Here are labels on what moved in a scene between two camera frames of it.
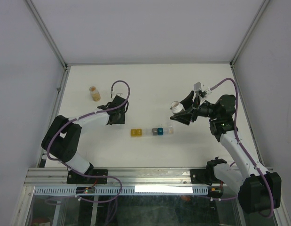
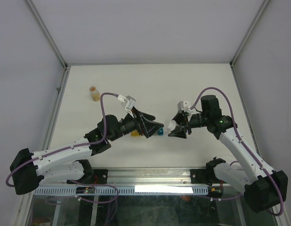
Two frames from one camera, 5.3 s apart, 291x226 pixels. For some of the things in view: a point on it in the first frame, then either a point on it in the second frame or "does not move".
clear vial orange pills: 95,93 does not move
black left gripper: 121,120 -> 147,128
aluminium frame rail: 57,176 does not move
